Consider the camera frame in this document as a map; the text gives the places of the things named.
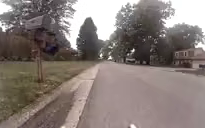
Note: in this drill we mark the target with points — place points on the dark conical tree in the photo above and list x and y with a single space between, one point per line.
87 36

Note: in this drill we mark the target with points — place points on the grey asphalt road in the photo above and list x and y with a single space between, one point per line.
140 96

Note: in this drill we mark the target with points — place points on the pale two-storey house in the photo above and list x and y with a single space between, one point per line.
190 56

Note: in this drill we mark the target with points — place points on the grass lawn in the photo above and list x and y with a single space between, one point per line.
200 72

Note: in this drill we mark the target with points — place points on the pale concrete kerb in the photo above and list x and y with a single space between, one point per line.
80 90

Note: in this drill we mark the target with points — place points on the group of trees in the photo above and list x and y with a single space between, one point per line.
143 30

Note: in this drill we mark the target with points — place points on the mailbox on wooden post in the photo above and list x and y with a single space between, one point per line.
40 36

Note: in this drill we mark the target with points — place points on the grass verge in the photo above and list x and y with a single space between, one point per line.
13 83

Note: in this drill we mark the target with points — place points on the wooden fence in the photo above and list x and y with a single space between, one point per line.
10 45

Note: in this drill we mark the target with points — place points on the bush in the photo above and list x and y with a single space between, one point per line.
65 55

